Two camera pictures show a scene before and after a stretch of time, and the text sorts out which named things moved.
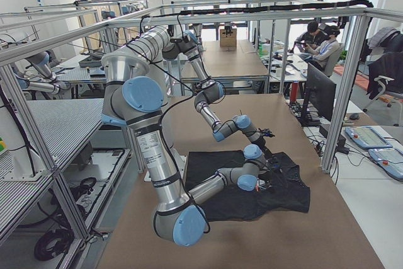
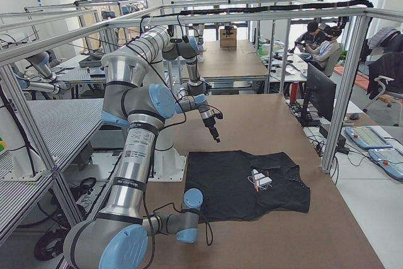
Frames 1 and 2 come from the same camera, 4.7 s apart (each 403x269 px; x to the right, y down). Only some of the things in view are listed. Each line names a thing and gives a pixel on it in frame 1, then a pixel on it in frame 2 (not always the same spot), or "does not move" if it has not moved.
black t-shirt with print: [285, 193] does not move
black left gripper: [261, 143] → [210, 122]
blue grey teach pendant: [367, 137] does not move
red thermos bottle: [295, 91] does not move
